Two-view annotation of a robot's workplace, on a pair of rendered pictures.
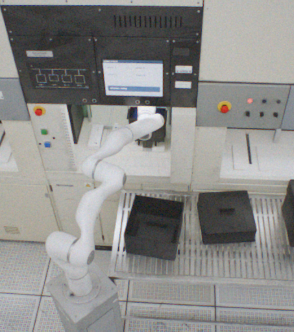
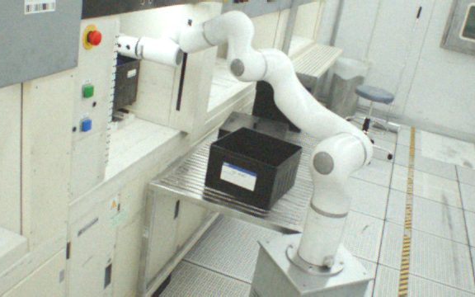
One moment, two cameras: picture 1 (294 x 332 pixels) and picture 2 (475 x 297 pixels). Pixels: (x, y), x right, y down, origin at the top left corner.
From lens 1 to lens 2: 244 cm
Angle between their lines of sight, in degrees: 68
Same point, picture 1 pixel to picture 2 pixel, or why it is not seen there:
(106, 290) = not seen: hidden behind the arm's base
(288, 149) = not seen: hidden behind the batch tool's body
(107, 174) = (278, 55)
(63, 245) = (352, 140)
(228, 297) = (248, 271)
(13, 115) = (58, 55)
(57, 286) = (309, 280)
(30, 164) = (53, 198)
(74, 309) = (352, 272)
